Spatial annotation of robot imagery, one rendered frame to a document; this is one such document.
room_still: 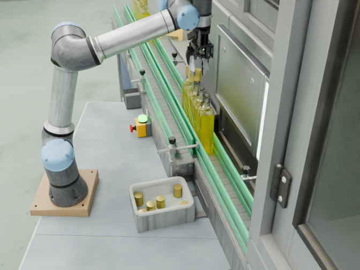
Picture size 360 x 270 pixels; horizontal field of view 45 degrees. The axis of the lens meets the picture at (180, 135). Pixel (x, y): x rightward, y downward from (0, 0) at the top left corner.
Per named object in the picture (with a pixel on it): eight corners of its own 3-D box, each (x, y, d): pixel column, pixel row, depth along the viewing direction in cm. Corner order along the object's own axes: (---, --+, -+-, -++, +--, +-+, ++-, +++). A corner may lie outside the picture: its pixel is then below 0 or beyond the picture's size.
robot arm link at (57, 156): (48, 189, 159) (38, 162, 151) (46, 166, 169) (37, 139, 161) (81, 181, 161) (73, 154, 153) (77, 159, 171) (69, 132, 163)
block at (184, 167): (194, 175, 176) (195, 162, 172) (172, 179, 174) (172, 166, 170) (192, 170, 179) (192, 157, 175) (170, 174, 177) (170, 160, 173)
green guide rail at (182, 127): (193, 155, 176) (194, 139, 171) (191, 155, 176) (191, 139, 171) (125, 14, 314) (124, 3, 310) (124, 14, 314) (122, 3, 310)
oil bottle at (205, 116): (212, 152, 178) (215, 109, 166) (200, 155, 177) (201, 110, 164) (208, 145, 182) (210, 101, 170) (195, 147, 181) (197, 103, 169)
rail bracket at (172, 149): (199, 161, 172) (200, 135, 165) (158, 168, 169) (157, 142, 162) (197, 157, 175) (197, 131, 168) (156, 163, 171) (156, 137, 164)
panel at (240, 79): (321, 243, 126) (347, 150, 106) (312, 245, 125) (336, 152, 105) (218, 95, 197) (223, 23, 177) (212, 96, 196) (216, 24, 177)
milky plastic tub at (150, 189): (195, 220, 164) (195, 204, 159) (137, 232, 159) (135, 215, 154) (182, 190, 177) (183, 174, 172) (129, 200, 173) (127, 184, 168)
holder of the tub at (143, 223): (208, 218, 165) (209, 203, 161) (137, 232, 159) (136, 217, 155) (195, 189, 179) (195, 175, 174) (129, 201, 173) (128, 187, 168)
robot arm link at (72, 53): (49, 58, 130) (197, -1, 133) (47, 43, 139) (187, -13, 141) (65, 88, 138) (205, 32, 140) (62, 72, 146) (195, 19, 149)
